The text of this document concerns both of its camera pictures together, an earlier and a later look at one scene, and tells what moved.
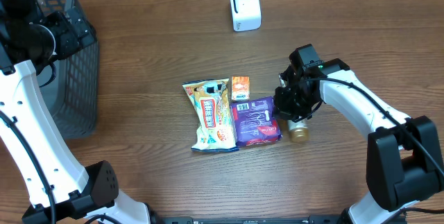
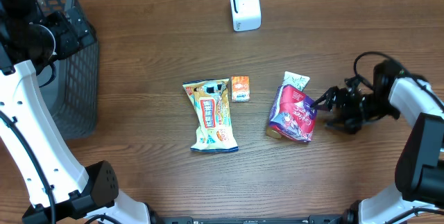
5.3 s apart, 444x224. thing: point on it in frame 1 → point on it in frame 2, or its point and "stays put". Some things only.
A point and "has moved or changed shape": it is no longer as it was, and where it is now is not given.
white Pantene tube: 298,131 has moved or changed shape
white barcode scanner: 245,6 stays put
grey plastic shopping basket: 71,93 stays put
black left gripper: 60,23 stays put
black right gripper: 282,109 → 343,96
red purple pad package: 254,123 has moved or changed shape
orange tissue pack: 240,87 stays put
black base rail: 310,219 stays put
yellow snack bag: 211,115 stays put
